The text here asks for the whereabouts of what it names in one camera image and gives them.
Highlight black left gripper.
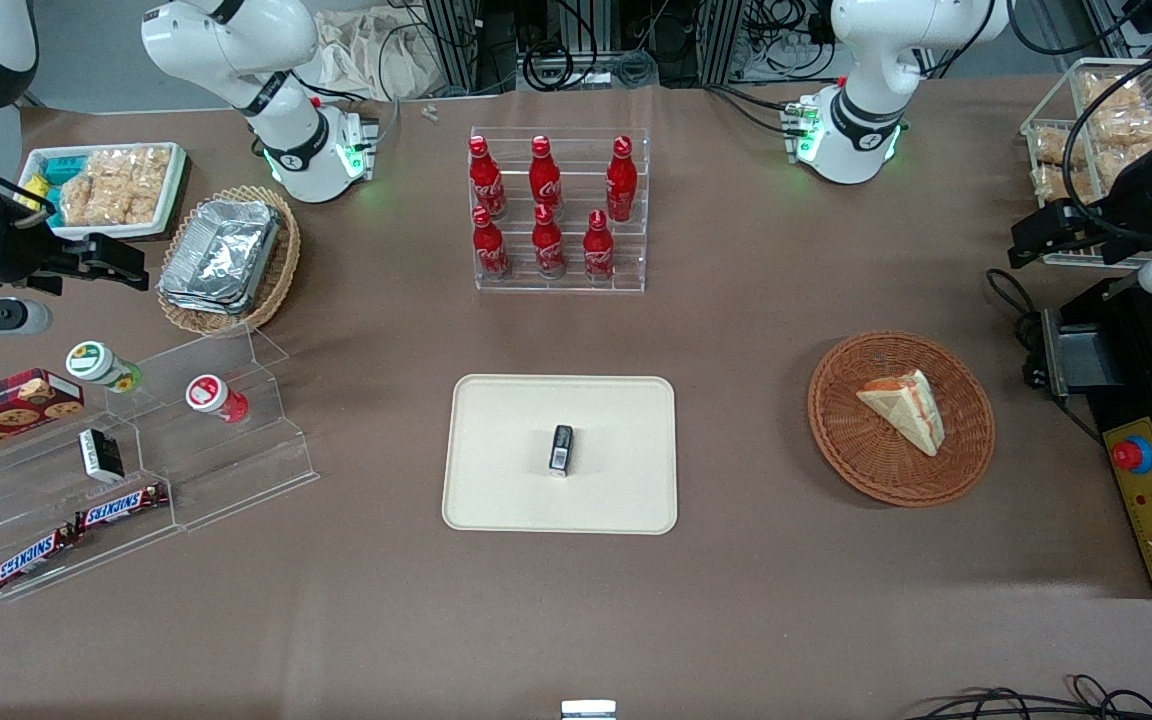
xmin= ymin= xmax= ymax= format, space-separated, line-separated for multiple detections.
xmin=1009 ymin=195 xmax=1152 ymax=270

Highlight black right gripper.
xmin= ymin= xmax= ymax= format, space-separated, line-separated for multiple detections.
xmin=0 ymin=212 xmax=150 ymax=297

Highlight triangular sandwich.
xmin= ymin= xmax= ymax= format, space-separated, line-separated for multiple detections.
xmin=856 ymin=369 xmax=946 ymax=458

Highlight white rectangular snack tray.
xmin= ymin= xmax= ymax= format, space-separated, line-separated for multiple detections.
xmin=18 ymin=142 xmax=187 ymax=241

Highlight oval light wicker basket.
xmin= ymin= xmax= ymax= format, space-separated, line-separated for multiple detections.
xmin=156 ymin=185 xmax=302 ymax=336

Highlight round brown wicker basket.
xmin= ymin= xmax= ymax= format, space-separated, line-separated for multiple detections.
xmin=807 ymin=331 xmax=996 ymax=508

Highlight beige plastic tray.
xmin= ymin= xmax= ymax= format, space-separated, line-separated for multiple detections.
xmin=442 ymin=375 xmax=679 ymax=535

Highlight bagged rice cracker pack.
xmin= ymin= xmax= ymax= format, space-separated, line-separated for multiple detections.
xmin=1033 ymin=165 xmax=1087 ymax=203
xmin=1081 ymin=76 xmax=1145 ymax=111
xmin=1034 ymin=127 xmax=1077 ymax=167
xmin=1088 ymin=106 xmax=1152 ymax=151
xmin=1096 ymin=145 xmax=1152 ymax=191

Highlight rice cracker packs pile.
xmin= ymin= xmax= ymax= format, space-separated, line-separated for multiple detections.
xmin=58 ymin=147 xmax=173 ymax=227

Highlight stacked aluminium foil trays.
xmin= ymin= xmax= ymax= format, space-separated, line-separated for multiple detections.
xmin=158 ymin=200 xmax=282 ymax=316

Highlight green sunflower lid cup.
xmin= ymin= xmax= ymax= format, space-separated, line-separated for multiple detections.
xmin=66 ymin=341 xmax=143 ymax=393

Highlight red lid yogurt cup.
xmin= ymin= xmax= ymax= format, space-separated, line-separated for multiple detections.
xmin=185 ymin=374 xmax=250 ymax=423

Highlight black appliance housing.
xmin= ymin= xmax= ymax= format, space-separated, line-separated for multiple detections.
xmin=1041 ymin=272 xmax=1152 ymax=601

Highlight red cookie box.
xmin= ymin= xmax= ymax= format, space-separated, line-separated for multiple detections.
xmin=0 ymin=369 xmax=85 ymax=463

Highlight black white small carton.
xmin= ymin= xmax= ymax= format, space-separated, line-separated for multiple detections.
xmin=79 ymin=428 xmax=125 ymax=483

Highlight clear acrylic step shelf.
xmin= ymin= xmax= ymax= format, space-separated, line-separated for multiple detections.
xmin=0 ymin=325 xmax=320 ymax=603

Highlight snickers chocolate bar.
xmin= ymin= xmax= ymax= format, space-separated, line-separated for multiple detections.
xmin=0 ymin=527 xmax=77 ymax=591
xmin=73 ymin=484 xmax=170 ymax=531

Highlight beige cloth bag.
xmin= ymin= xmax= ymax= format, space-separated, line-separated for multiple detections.
xmin=308 ymin=8 xmax=449 ymax=102

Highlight red cola bottle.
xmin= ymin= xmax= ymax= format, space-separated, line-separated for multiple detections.
xmin=606 ymin=136 xmax=638 ymax=223
xmin=532 ymin=205 xmax=567 ymax=278
xmin=468 ymin=136 xmax=507 ymax=219
xmin=583 ymin=210 xmax=616 ymax=281
xmin=529 ymin=136 xmax=563 ymax=213
xmin=472 ymin=207 xmax=511 ymax=280

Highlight clear acrylic bottle rack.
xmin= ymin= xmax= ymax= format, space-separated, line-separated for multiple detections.
xmin=469 ymin=127 xmax=651 ymax=293

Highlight black appliance power cable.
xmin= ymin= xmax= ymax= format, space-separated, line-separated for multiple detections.
xmin=985 ymin=267 xmax=1107 ymax=446

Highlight white wire rack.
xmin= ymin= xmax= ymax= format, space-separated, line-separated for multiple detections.
xmin=1021 ymin=58 xmax=1152 ymax=269

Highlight aluminium frame post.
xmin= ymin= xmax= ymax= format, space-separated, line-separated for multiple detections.
xmin=698 ymin=0 xmax=749 ymax=83
xmin=424 ymin=0 xmax=499 ymax=93

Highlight black floor cables bundle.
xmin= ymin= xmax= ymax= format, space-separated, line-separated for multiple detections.
xmin=904 ymin=674 xmax=1152 ymax=720

